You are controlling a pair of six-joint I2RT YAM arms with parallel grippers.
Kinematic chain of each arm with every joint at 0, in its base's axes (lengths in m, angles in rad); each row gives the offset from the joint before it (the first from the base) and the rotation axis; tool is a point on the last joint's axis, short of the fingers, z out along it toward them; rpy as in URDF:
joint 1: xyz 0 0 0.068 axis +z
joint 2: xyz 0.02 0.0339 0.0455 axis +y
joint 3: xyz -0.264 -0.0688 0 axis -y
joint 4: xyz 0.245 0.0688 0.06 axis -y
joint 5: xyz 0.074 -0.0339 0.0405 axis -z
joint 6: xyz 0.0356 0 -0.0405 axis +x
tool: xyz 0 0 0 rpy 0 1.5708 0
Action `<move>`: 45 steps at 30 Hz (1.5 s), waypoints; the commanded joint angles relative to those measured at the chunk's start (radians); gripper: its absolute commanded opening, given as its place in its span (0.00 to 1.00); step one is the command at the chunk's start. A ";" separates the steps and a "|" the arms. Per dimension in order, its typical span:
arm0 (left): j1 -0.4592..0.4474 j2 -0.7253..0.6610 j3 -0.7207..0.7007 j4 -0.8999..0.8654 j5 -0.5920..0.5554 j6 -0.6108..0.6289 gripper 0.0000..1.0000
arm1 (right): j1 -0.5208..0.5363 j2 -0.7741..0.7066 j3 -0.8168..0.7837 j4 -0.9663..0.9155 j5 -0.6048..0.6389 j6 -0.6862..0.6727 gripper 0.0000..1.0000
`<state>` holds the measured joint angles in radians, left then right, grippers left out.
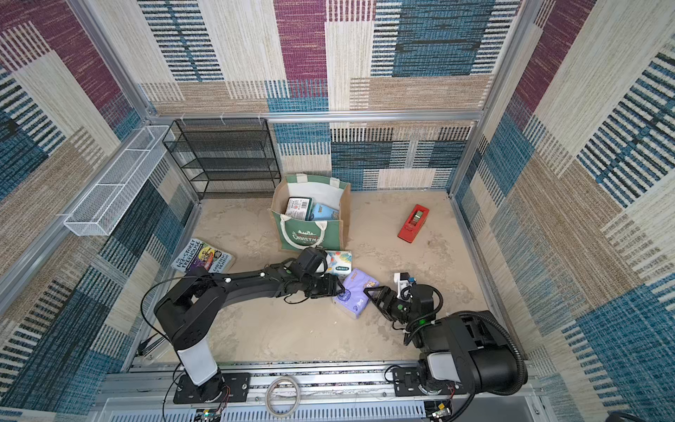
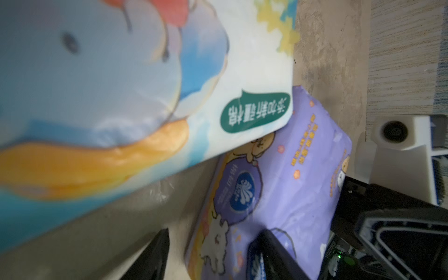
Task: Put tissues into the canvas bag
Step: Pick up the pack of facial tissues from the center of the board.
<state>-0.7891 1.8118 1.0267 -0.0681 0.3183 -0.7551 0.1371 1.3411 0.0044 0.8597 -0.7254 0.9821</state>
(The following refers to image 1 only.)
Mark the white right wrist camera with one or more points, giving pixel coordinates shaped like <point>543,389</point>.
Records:
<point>403,281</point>

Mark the green white box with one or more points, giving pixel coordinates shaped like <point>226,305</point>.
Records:
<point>299,208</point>

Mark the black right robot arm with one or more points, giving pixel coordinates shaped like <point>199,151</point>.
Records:
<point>470,348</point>

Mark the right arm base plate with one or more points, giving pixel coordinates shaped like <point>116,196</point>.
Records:
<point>416,381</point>

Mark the black wire shelf rack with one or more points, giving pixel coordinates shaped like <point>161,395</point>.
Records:
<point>225,158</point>

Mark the white wire mesh basket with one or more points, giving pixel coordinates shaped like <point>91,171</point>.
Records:
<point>105,204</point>

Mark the green canvas Christmas bag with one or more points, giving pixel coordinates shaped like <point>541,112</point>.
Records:
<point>296,235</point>

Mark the light blue tissue pack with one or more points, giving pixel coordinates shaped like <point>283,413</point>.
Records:
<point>321,212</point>

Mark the white cartoon tissue pack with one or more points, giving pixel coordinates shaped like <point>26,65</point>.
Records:
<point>339,263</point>

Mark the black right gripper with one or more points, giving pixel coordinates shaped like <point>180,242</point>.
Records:
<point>389,303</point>

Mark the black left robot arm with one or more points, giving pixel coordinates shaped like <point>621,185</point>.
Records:
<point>188,310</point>

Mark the colourful children's book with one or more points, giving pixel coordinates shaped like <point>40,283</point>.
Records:
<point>198,253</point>

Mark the purple tissue pack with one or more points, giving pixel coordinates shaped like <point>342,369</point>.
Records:
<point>353,300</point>

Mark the red tape dispenser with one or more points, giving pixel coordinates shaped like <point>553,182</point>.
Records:
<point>413,224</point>

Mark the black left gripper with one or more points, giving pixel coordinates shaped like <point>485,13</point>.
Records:
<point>332,288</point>

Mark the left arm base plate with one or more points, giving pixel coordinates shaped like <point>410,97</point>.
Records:
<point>220,389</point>

